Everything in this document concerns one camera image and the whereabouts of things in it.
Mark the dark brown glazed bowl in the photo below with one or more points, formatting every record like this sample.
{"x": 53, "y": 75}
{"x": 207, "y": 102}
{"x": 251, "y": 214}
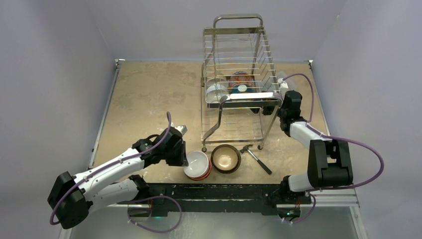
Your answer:
{"x": 226, "y": 159}

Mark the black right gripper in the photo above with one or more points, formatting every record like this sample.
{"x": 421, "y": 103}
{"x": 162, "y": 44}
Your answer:
{"x": 269, "y": 109}

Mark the orange patterned bowl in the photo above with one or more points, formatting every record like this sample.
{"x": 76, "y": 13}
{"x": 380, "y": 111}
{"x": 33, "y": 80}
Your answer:
{"x": 241, "y": 77}

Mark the stainless steel dish rack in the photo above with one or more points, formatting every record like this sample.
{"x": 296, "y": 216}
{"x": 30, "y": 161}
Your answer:
{"x": 237, "y": 42}

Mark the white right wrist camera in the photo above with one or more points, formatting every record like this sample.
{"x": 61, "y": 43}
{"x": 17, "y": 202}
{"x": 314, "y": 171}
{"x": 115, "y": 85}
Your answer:
{"x": 282, "y": 84}

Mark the black-handled claw hammer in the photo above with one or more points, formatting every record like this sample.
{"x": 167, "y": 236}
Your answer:
{"x": 246, "y": 148}

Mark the white and teal bowl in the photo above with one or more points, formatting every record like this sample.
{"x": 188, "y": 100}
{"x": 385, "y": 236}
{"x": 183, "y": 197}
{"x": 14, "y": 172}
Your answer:
{"x": 241, "y": 88}

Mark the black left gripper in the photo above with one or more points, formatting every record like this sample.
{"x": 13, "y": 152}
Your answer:
{"x": 181, "y": 160}

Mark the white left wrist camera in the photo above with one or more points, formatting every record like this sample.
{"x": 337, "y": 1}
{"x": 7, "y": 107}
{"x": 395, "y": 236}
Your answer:
{"x": 182, "y": 129}

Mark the white bowl with red rim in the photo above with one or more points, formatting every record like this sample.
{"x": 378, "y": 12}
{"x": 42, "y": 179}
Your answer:
{"x": 199, "y": 166}

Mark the clear plastic compartment box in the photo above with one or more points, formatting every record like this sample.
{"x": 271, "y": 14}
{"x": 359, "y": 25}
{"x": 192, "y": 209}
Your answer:
{"x": 282, "y": 74}

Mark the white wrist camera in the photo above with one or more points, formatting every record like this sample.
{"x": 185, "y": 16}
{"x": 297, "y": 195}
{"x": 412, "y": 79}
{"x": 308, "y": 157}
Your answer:
{"x": 182, "y": 129}
{"x": 282, "y": 84}

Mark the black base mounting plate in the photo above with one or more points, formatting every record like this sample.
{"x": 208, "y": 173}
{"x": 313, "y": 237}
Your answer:
{"x": 265, "y": 199}

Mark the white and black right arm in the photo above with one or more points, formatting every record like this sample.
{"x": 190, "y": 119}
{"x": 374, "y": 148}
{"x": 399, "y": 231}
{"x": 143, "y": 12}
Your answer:
{"x": 329, "y": 161}

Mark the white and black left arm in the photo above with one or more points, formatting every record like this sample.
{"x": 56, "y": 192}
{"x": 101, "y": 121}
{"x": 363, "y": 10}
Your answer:
{"x": 73, "y": 197}

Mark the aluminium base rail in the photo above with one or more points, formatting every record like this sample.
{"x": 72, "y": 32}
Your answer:
{"x": 143, "y": 93}

